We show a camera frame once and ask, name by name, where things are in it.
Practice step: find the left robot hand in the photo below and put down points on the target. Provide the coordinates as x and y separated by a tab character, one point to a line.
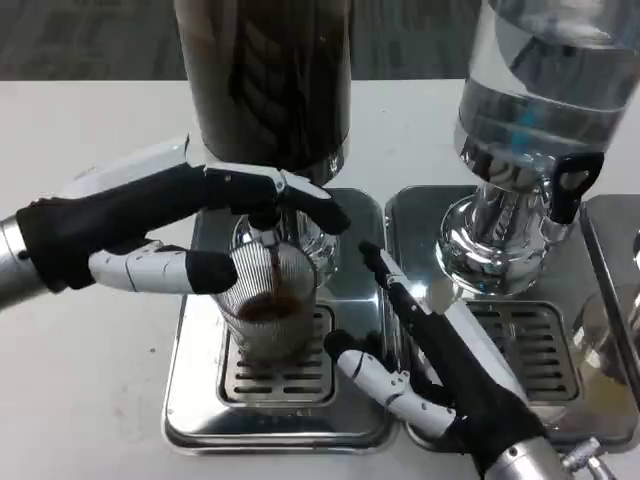
110	215

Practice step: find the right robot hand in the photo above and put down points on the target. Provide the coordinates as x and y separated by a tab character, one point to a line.
465	390

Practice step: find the clear ribbed glass cup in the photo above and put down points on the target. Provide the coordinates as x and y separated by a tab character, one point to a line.
280	332

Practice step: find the right silver robot forearm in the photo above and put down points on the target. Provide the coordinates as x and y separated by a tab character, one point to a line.
525	460

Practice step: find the left silver robot forearm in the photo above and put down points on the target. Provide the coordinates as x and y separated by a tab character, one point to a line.
15	265

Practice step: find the steel drip grid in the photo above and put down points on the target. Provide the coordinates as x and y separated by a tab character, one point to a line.
540	350
280	387

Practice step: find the steel dispenser base tray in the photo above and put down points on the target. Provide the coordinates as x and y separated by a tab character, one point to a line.
617	250
565	280
200	412

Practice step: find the black tap of water dispenser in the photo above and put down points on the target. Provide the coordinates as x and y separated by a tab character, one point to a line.
565	205

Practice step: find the dark drink dispenser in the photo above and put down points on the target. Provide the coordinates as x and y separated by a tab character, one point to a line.
270	75

